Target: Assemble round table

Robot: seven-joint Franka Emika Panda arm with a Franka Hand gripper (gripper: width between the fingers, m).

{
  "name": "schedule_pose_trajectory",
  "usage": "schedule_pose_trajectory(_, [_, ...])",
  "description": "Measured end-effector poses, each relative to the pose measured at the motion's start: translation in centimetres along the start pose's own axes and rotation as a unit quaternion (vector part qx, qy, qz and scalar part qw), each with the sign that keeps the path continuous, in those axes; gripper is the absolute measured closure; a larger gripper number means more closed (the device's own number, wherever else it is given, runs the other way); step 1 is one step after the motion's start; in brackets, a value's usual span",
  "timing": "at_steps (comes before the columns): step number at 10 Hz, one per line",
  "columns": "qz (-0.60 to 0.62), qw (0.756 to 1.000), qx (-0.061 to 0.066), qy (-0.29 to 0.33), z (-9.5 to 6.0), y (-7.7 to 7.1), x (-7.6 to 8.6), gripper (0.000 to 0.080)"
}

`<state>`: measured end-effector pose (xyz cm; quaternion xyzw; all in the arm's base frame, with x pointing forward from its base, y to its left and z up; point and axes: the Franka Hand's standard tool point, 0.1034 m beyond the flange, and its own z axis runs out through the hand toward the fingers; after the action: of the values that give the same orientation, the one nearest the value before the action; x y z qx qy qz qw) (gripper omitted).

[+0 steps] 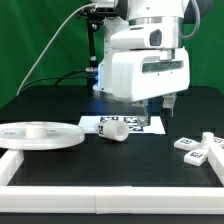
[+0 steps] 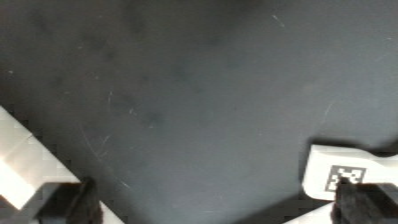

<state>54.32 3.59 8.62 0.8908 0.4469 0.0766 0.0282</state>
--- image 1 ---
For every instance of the white round table top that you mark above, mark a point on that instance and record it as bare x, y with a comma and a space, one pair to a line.
38, 135

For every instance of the white marker sheet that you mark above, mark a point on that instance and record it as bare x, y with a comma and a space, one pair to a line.
156, 127

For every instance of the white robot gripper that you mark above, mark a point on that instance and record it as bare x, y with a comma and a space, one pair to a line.
144, 74

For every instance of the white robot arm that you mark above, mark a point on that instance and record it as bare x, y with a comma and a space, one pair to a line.
169, 16

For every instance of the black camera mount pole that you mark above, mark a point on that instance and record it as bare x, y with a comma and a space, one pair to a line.
92, 43

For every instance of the white cross-shaped table base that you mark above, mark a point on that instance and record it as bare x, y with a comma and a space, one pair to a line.
197, 152

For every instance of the white U-shaped frame fence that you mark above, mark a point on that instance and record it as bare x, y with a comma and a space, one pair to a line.
102, 200

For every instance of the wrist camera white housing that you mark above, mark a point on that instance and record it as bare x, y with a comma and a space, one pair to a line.
140, 38

